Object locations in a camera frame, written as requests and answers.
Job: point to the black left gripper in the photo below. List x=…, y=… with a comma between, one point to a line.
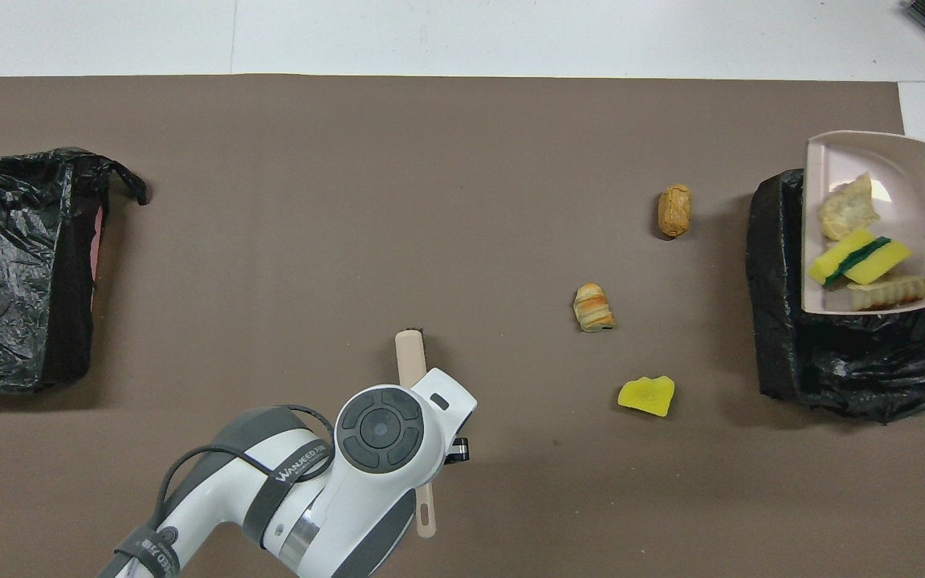
x=458, y=451

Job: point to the beige hand brush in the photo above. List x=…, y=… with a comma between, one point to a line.
x=410, y=357

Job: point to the yellow green sponge piece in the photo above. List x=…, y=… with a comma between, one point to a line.
x=832, y=261

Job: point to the braided pastry piece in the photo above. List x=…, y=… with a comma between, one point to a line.
x=888, y=293

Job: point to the pale bread chunk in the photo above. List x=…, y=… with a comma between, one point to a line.
x=848, y=210

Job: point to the beige plastic dustpan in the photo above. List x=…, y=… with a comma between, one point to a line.
x=896, y=160

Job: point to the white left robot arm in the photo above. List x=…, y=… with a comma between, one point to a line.
x=382, y=449

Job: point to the black bag lined pink bin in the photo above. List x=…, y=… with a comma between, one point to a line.
x=13, y=241

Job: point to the orange striped croissant piece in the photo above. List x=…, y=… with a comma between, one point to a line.
x=592, y=307

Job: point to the yellow jagged sponge chunk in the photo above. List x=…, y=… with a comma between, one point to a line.
x=647, y=395

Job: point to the brown paper table mat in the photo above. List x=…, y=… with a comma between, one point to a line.
x=350, y=160

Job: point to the brown bread roll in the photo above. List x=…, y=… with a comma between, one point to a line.
x=674, y=210

